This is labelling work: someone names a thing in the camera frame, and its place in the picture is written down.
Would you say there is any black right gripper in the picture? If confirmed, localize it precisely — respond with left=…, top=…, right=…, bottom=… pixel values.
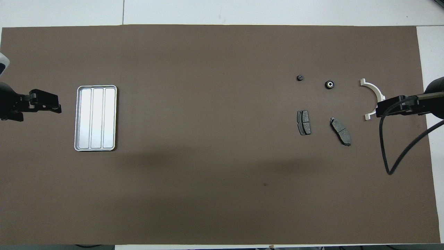
left=376, top=76, right=444, bottom=119

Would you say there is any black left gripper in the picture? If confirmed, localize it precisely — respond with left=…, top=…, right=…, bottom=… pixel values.
left=0, top=82, right=62, bottom=122

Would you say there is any silver metal tray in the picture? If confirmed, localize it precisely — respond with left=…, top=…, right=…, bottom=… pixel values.
left=74, top=85, right=118, bottom=152

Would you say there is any long curved grey brake pad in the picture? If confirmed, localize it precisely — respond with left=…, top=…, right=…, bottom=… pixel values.
left=330, top=117, right=351, bottom=147

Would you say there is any short rectangular grey brake pad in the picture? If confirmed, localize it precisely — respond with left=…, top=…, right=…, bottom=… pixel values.
left=297, top=110, right=311, bottom=135

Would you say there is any brown table mat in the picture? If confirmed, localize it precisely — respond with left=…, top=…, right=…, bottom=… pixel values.
left=0, top=24, right=441, bottom=245

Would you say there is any white curved plastic bracket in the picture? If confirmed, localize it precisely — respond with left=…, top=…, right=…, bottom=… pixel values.
left=360, top=78, right=386, bottom=121

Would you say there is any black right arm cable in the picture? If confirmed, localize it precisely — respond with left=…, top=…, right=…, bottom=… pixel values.
left=379, top=93, right=444, bottom=175

